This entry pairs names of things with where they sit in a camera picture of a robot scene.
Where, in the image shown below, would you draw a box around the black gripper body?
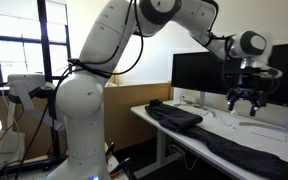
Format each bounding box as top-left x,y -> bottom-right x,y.
235,77 -> 262,99

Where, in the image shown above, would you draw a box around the dark grey trousers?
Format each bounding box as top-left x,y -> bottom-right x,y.
144,98 -> 288,180

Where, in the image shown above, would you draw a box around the white keyboard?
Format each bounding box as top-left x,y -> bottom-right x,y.
180,105 -> 210,117

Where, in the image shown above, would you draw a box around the white power strip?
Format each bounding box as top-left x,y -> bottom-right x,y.
179,94 -> 199,104

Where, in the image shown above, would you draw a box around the white desk leg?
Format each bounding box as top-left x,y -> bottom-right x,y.
133,128 -> 185,180

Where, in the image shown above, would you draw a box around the light wooden partition panel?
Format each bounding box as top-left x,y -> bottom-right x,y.
92,70 -> 174,153

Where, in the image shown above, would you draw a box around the black red clamp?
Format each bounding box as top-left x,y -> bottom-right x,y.
104,141 -> 116,158
108,157 -> 132,177

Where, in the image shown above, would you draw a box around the black vertical stand pole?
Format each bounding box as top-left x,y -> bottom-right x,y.
47,88 -> 61,158

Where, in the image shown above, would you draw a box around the light wooden board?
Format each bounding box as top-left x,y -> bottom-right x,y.
0,96 -> 68,166

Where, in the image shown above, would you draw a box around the black stand base bar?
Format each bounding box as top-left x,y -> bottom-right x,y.
0,153 -> 68,176

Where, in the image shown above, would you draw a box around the white box device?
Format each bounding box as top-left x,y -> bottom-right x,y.
7,73 -> 48,94

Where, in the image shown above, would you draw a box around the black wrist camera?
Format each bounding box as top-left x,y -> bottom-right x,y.
238,66 -> 284,80

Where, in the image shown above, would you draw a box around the thin white desk cable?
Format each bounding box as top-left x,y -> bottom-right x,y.
213,111 -> 237,129

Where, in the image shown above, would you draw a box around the white cables under desk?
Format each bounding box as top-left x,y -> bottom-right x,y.
168,141 -> 200,172

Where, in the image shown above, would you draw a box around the black window frame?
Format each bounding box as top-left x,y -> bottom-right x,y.
0,0 -> 72,91

